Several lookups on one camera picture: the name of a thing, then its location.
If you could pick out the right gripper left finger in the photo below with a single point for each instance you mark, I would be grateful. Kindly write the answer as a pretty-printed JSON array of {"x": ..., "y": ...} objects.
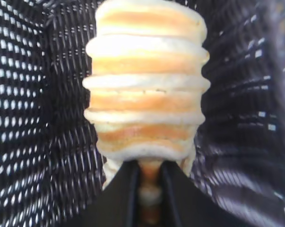
[{"x": 123, "y": 203}]

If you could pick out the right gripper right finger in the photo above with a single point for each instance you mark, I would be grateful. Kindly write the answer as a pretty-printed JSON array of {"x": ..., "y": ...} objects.
[{"x": 187, "y": 205}]

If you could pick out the long striped bread roll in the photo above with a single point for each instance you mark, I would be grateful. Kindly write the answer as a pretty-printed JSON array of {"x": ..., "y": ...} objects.
[{"x": 144, "y": 82}]

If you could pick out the dark brown wicker basket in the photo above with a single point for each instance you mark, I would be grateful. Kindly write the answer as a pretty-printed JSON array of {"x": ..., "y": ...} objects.
[{"x": 26, "y": 94}]

